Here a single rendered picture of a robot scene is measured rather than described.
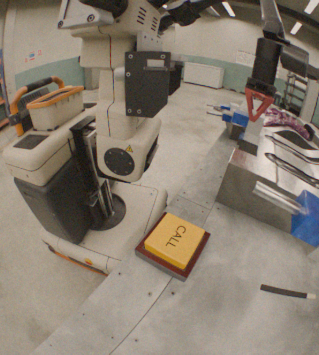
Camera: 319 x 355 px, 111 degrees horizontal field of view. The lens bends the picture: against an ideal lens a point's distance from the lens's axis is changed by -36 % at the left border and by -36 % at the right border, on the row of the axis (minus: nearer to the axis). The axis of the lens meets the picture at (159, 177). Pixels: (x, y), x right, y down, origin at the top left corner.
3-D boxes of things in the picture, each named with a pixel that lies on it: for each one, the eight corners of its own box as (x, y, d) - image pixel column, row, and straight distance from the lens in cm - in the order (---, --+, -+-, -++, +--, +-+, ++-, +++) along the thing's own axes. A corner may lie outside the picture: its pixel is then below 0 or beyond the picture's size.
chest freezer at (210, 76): (221, 88, 772) (224, 68, 766) (217, 90, 698) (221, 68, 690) (190, 81, 816) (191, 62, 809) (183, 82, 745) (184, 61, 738)
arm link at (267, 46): (261, 39, 47) (254, 32, 42) (287, 48, 45) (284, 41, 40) (258, 62, 46) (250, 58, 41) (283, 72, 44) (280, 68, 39)
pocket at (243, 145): (229, 163, 34) (234, 147, 32) (233, 152, 39) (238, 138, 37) (250, 172, 34) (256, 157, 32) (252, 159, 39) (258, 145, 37)
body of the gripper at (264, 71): (271, 91, 48) (277, 67, 48) (274, 95, 38) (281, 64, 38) (249, 82, 48) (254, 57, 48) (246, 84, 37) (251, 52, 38)
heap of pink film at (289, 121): (262, 128, 62) (269, 108, 60) (251, 112, 78) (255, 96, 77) (314, 147, 75) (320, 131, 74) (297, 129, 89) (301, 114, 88)
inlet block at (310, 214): (237, 222, 16) (265, 179, 13) (247, 190, 20) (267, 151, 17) (323, 265, 22) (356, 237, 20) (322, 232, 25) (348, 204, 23)
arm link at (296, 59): (271, 43, 53) (266, 20, 48) (310, 59, 51) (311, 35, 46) (260, 68, 45) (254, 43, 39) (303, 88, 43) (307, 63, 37)
